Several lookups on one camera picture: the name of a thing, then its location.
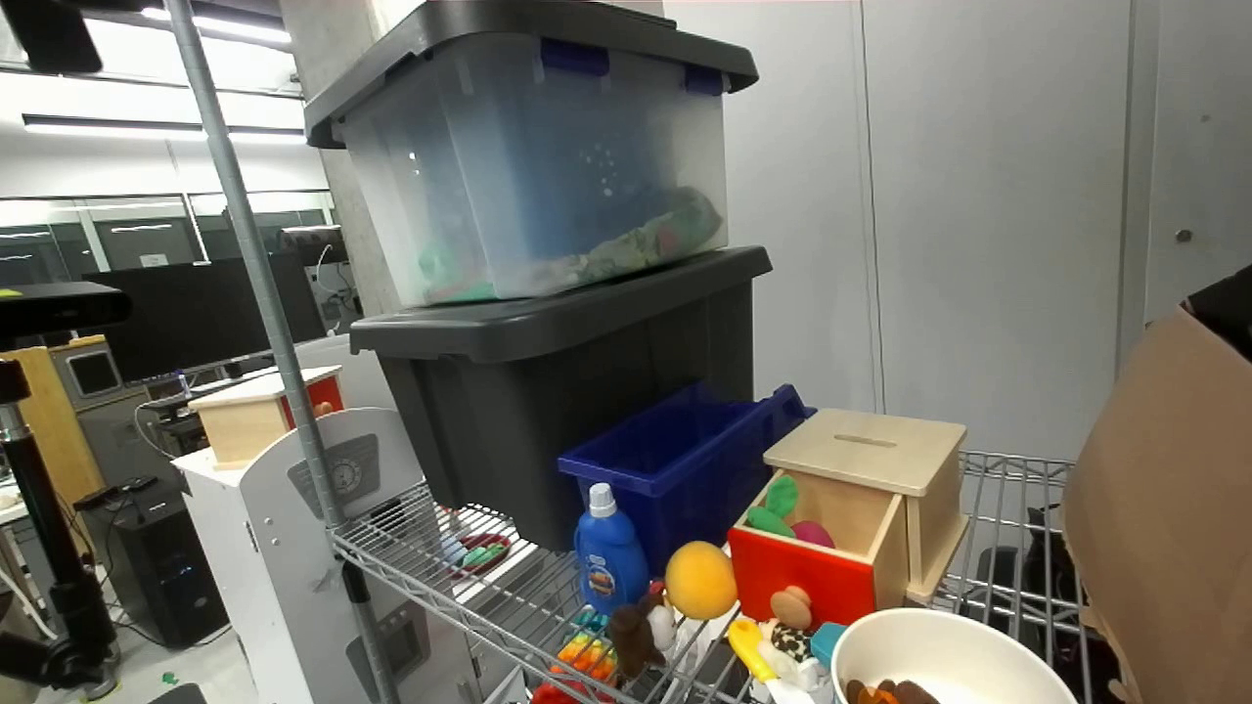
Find green toy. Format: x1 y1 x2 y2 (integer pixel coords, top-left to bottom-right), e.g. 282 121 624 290
742 474 804 542

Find yellow ball toy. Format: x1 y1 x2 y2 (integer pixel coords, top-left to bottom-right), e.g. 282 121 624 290
659 542 742 621

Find small dark brown toy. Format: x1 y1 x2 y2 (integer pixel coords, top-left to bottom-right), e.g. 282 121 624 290
607 603 659 685

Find rainbow coloured toy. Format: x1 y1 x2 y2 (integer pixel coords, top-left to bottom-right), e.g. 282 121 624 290
529 628 620 704

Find yellow plastic toy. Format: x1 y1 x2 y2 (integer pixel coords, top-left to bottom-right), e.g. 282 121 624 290
725 613 782 685

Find white spotted toy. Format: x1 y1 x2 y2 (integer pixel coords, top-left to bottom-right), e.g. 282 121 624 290
762 621 838 704

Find metal rack pole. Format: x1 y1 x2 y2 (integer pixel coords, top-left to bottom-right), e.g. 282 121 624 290
159 0 404 704

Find brown plush toy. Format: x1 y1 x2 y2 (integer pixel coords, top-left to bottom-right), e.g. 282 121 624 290
841 677 942 704

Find white pot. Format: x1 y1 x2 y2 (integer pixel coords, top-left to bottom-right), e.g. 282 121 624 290
829 606 1079 704

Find dark grey storage tote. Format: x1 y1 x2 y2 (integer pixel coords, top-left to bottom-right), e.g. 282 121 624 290
348 247 774 551

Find blue plastic bin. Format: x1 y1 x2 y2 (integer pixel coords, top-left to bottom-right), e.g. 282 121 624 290
556 379 817 581

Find blue detergent bottle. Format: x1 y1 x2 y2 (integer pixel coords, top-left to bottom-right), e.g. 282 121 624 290
571 483 653 628

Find clear storage bin dark lid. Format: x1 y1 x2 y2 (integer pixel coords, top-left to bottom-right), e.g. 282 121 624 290
301 0 762 315

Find packet with coloured items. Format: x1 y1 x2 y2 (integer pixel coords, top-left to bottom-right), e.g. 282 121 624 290
429 508 539 581

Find wooden box with red drawer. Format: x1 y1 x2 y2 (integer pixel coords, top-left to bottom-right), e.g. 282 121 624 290
725 407 970 629

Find wooden peg doll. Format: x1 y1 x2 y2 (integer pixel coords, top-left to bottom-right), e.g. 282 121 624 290
768 582 817 636

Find teal block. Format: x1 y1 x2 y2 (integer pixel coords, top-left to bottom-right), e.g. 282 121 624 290
804 620 847 669

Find small wooden box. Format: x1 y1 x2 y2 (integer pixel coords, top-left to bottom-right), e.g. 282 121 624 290
182 363 348 469

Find white cabinet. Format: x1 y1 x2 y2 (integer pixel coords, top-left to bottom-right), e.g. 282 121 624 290
172 403 485 704

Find black box unit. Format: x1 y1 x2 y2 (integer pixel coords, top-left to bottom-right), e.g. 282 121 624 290
74 474 232 646

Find large cardboard box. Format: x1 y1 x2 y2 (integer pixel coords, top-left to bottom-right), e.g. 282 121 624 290
1058 261 1252 704

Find black stand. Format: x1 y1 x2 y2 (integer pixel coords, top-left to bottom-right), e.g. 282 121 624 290
0 280 134 696

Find light wooden cabinet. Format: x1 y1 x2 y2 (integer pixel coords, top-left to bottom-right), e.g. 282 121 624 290
0 332 113 520

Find black overhead object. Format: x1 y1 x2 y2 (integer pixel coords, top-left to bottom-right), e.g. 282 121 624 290
0 0 104 78

